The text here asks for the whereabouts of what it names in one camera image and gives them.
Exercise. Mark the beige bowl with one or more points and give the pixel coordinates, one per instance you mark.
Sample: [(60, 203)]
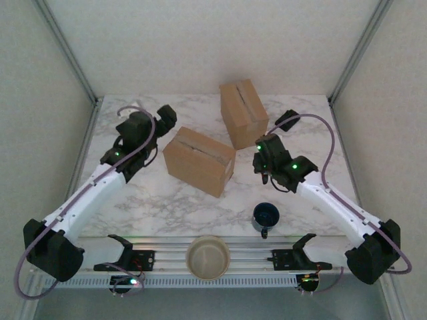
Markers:
[(207, 258)]

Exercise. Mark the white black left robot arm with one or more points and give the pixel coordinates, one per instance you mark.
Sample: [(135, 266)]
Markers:
[(86, 198)]

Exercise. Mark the grey table side rail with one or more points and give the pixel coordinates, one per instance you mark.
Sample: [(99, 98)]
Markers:
[(87, 133), (349, 166)]

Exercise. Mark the round black controller board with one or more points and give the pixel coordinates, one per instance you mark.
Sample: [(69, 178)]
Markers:
[(308, 284), (121, 288)]

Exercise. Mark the dark blue mug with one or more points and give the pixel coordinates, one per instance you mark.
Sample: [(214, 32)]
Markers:
[(266, 215)]

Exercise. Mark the aluminium frame post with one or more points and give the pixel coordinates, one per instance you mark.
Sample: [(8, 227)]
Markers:
[(65, 50), (359, 50)]

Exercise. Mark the taped squat cardboard box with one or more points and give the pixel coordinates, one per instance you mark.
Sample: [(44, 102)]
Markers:
[(197, 163)]

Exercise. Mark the aluminium mounting rail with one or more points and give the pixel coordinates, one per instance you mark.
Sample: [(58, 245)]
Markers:
[(253, 256)]

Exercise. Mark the black plastic holder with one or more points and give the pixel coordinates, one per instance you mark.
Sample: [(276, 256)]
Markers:
[(285, 122)]

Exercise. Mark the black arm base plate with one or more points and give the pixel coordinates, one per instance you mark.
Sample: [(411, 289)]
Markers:
[(143, 261), (283, 260)]

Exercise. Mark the tall cardboard box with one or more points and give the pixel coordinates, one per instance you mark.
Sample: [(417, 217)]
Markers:
[(243, 113)]

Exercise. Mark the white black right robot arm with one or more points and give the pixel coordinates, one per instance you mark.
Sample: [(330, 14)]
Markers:
[(327, 207)]

